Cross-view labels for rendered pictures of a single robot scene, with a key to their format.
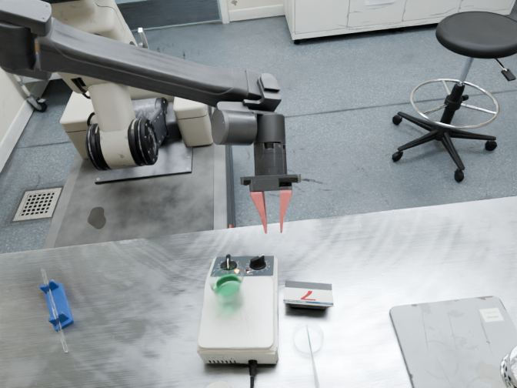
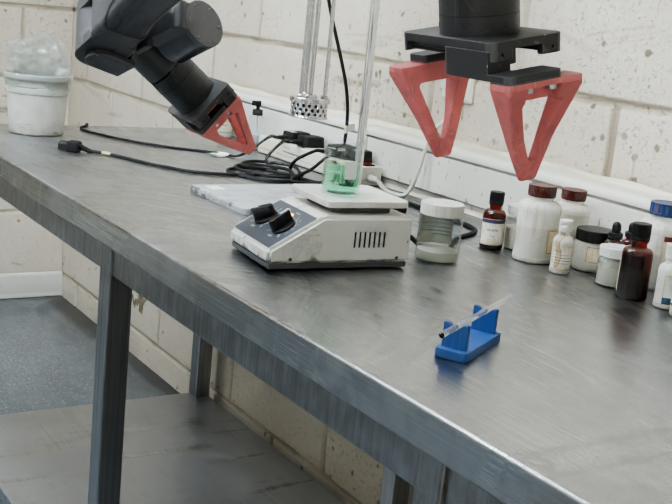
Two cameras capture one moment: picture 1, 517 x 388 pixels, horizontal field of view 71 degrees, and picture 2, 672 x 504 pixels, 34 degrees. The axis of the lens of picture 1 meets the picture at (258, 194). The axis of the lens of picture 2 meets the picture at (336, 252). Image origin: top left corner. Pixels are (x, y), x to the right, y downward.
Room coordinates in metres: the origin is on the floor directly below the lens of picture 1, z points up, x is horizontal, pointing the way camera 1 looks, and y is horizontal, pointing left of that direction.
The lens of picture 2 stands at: (1.05, 1.20, 1.07)
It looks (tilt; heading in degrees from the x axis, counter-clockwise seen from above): 13 degrees down; 235
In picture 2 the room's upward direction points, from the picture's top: 6 degrees clockwise
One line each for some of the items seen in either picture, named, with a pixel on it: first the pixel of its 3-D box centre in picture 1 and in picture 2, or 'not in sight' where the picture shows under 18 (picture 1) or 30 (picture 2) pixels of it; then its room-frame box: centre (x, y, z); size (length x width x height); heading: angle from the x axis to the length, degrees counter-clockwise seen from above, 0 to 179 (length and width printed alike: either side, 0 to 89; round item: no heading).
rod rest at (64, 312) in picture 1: (55, 302); (470, 331); (0.33, 0.42, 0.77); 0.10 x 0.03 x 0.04; 28
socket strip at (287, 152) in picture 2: not in sight; (315, 157); (-0.14, -0.62, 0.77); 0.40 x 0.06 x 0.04; 89
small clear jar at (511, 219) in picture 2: not in sight; (524, 227); (-0.08, 0.06, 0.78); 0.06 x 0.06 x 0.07
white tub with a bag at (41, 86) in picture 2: not in sight; (38, 81); (0.29, -1.04, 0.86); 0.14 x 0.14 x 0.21
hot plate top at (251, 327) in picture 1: (237, 310); (349, 195); (0.24, 0.06, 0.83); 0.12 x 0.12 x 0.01; 83
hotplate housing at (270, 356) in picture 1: (241, 306); (328, 228); (0.27, 0.06, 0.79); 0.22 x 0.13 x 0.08; 173
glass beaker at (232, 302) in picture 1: (230, 288); (340, 165); (0.26, 0.06, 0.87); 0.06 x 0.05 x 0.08; 112
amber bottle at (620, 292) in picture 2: not in sight; (636, 260); (-0.03, 0.32, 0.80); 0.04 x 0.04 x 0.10
